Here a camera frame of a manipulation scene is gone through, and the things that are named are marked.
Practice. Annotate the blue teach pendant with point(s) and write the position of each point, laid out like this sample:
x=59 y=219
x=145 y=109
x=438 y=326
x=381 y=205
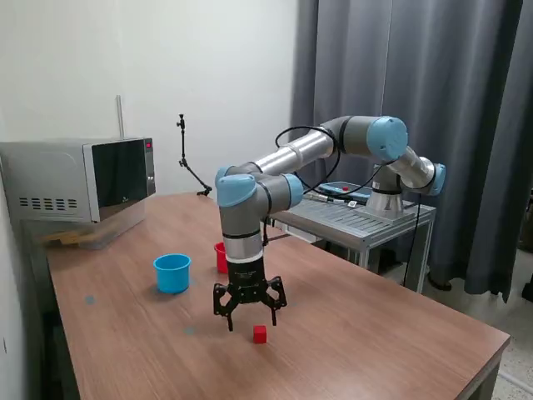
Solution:
x=341 y=187

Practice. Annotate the white wall pipe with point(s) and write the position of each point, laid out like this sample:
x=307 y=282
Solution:
x=120 y=116

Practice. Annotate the red plastic cup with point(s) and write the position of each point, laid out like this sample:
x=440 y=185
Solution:
x=220 y=258

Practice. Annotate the black shoe on floor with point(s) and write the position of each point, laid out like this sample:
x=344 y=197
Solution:
x=441 y=284

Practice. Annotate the grey metal robot stand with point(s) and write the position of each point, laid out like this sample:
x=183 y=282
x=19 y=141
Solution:
x=375 y=227

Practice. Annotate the light wooden block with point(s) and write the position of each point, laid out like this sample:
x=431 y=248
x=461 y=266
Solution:
x=66 y=239

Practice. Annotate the grey curtain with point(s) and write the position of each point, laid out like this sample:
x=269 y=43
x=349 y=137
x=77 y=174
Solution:
x=491 y=166

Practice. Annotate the small red cube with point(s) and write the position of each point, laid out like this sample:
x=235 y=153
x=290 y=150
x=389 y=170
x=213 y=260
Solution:
x=260 y=334

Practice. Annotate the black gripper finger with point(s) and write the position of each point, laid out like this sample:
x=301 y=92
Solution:
x=277 y=298
x=222 y=302

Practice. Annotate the thin metal strip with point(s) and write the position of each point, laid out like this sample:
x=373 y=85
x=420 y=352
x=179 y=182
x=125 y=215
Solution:
x=280 y=237

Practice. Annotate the silver microwave oven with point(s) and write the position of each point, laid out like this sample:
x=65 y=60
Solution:
x=50 y=175

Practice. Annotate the light blue plastic bin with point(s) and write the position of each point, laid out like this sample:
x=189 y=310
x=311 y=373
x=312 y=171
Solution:
x=172 y=277

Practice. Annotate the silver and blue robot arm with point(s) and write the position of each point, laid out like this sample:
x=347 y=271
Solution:
x=291 y=154

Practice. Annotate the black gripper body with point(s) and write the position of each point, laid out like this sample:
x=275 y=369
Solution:
x=247 y=279

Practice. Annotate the round blue tape marker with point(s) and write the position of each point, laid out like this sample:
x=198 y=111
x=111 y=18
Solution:
x=189 y=331

